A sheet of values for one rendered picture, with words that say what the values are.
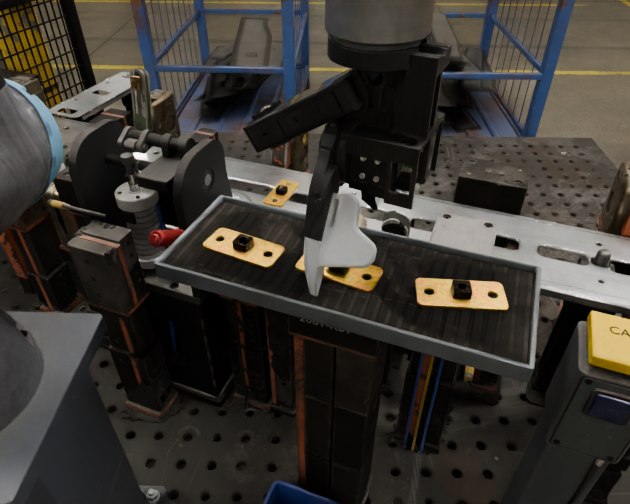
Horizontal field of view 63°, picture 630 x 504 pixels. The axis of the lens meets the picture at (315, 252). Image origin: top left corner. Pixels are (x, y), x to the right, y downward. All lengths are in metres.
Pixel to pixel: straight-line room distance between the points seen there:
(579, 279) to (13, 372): 0.72
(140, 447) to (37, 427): 0.46
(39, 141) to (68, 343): 0.20
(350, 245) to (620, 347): 0.25
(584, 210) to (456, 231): 0.95
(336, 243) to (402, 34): 0.16
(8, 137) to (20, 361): 0.20
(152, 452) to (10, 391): 0.47
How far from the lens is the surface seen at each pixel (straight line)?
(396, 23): 0.36
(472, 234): 0.68
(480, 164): 1.02
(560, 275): 0.84
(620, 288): 0.86
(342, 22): 0.37
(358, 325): 0.47
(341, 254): 0.42
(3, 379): 0.53
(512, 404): 1.04
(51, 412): 0.54
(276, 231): 0.58
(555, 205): 1.60
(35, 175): 0.56
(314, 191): 0.40
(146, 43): 2.97
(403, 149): 0.39
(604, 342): 0.52
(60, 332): 0.60
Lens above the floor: 1.50
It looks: 39 degrees down
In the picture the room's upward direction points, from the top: straight up
